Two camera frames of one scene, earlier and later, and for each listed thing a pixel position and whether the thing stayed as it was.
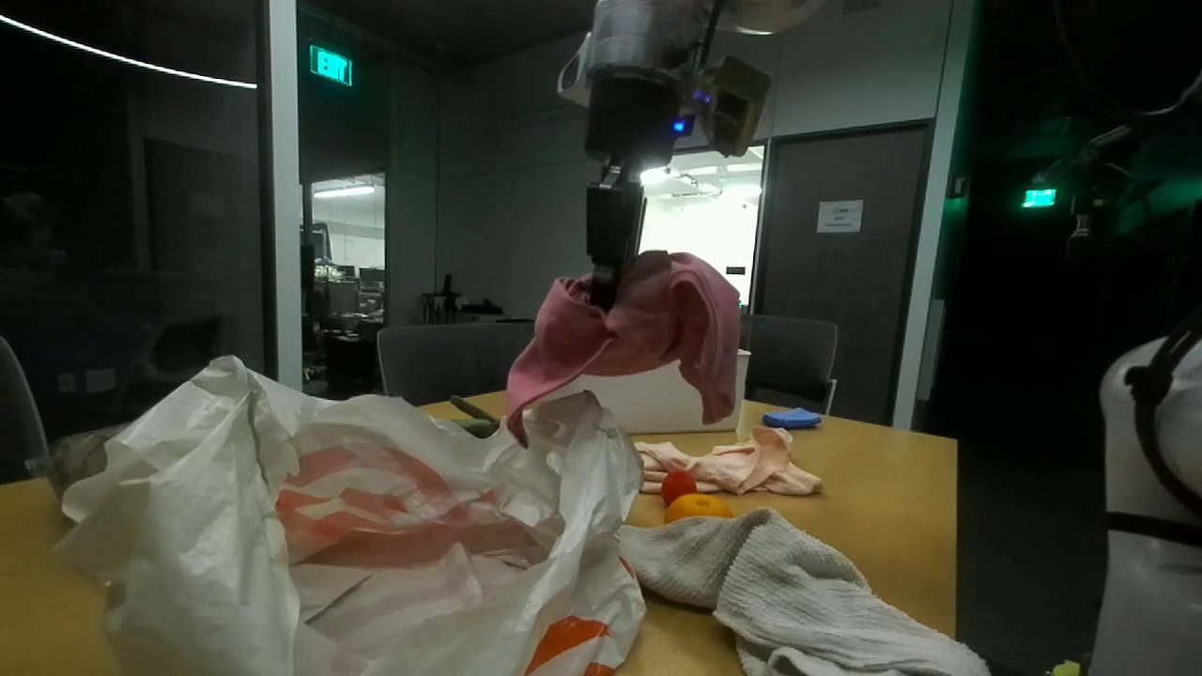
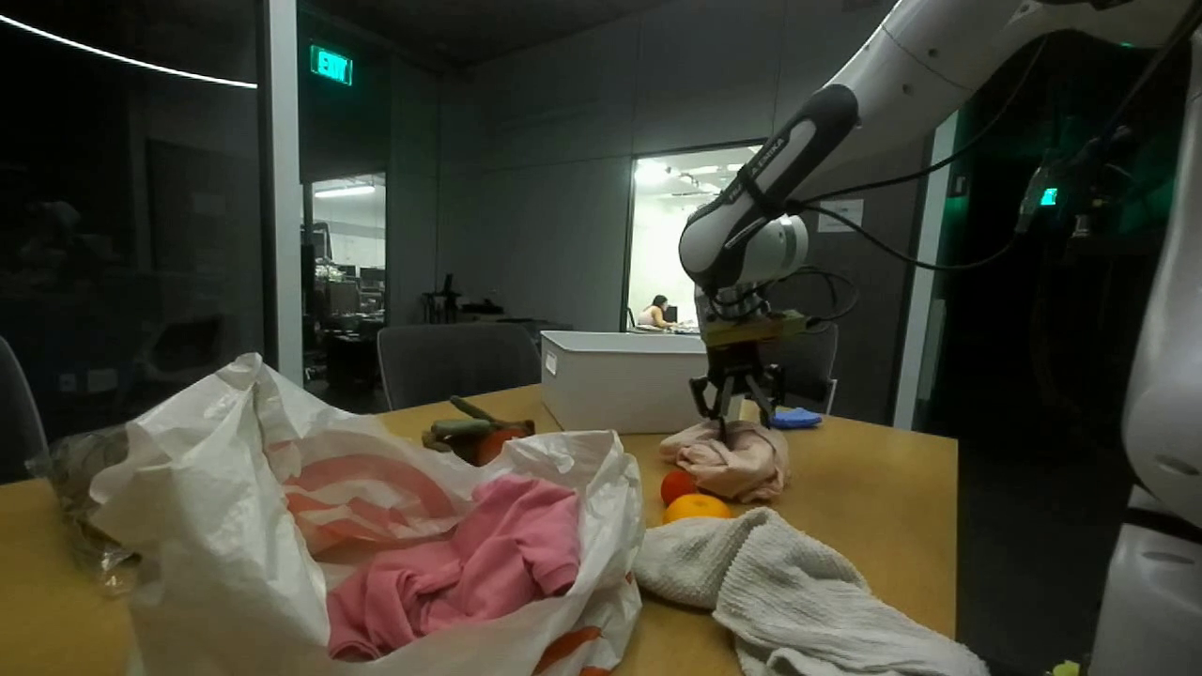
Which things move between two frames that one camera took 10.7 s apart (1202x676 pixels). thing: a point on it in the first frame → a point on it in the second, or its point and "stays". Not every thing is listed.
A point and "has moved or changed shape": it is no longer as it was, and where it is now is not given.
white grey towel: [786, 602] stays
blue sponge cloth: [795, 418] stays
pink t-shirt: [670, 309] → [512, 543]
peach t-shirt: [753, 467] has moved or changed shape
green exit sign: [332, 65] stays
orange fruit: [698, 509] stays
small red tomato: [678, 482] stays
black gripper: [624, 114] → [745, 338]
